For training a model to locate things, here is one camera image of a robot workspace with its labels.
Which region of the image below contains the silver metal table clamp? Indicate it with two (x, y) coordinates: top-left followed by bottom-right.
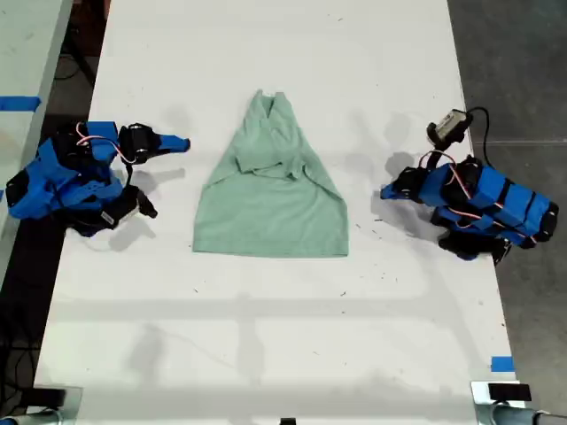
(25, 385), (85, 425)
(470, 380), (533, 425)

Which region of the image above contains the long blue tape strip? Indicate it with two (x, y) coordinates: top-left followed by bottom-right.
(0, 96), (43, 112)

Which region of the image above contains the camera black stalk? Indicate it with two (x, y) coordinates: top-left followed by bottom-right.
(426, 122), (467, 155)
(131, 186), (159, 220)

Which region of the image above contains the square blue tape piece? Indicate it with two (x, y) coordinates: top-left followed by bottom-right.
(490, 355), (516, 374)

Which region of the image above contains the black floor cable bundle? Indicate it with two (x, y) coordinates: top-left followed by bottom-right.
(0, 344), (42, 402)

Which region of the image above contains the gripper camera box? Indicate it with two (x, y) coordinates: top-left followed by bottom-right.
(435, 109), (471, 138)
(100, 198), (141, 228)

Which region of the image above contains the white side table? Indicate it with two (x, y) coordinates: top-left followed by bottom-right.
(0, 0), (74, 284)

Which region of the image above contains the pale green T-shirt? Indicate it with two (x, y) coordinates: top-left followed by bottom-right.
(191, 89), (351, 259)

